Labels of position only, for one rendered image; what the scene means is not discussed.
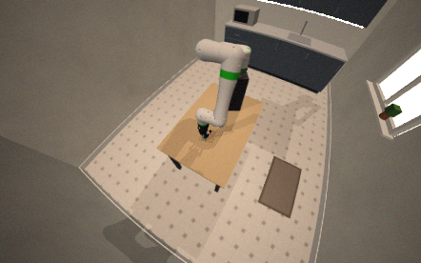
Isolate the tan mat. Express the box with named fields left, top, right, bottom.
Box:
left=199, top=131, right=215, bottom=143

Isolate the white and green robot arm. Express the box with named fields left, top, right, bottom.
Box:
left=195, top=39, right=251, bottom=130

